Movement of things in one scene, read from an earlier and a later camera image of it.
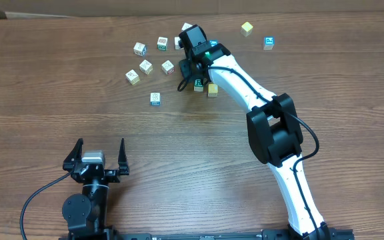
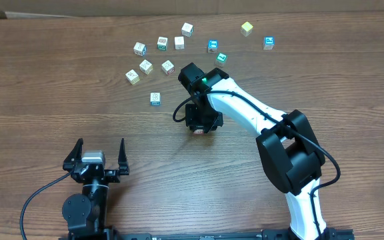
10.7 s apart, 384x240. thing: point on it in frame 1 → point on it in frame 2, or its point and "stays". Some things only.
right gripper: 185,67 → 203,124
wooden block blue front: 155,99 stays
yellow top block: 246,29 stays
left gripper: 111,171 stays
